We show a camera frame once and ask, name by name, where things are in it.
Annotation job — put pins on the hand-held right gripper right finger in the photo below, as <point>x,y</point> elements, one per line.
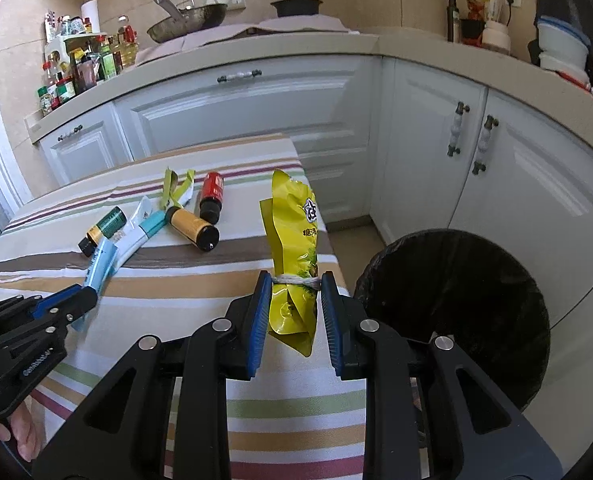
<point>332,330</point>

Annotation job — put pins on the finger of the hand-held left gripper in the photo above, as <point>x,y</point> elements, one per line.
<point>51,301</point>
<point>79,305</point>

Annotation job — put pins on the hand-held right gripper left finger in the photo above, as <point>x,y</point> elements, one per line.
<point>259,330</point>

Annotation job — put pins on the light blue tube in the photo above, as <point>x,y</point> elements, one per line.
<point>101,265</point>

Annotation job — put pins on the green gold small bottle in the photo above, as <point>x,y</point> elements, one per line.
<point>105,227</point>

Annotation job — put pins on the white teal tube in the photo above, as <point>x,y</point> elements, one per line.
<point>136,235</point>

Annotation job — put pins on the yellow snack bag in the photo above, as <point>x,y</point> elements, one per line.
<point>291,240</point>

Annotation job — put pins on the black lined trash can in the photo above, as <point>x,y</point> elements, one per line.
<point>451,300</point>

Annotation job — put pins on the gold black small bottle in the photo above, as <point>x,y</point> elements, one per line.
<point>191,227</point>

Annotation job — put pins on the red small bottle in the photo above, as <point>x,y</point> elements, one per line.
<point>212,192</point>

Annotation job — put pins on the torn green yellow wrapper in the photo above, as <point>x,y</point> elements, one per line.
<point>174,190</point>

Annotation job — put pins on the person's left hand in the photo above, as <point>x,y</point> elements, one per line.
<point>24,432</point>

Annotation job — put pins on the striped tablecloth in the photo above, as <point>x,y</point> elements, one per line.
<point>176,280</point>

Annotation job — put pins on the small white cabinet door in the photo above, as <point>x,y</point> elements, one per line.
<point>86,150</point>

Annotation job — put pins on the narrow white cabinet door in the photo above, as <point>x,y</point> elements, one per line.
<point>426,150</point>

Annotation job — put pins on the wide white drawer front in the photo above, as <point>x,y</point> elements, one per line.
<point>236,110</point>

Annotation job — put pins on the group of condiment bottles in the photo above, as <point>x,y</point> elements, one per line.
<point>86,65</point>

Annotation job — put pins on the paper towel roll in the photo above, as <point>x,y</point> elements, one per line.
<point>90,15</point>

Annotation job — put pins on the metal wok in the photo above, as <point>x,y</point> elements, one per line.
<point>191,22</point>

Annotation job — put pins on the pale stove cloth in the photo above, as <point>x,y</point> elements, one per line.
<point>286,25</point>

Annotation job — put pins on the black lidded pot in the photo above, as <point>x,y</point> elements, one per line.
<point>296,7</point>

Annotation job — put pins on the dark oil bottle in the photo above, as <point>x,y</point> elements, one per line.
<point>453,20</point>

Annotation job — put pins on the white jar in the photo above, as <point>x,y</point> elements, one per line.
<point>495,37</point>

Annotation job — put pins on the red figurine in black cup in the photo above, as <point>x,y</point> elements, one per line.
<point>472,25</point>

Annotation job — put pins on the white round container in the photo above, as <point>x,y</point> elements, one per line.
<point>563,67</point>

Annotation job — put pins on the white packet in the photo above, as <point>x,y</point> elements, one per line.
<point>494,5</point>

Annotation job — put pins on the white container with blue lid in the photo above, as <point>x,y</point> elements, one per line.
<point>561,37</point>

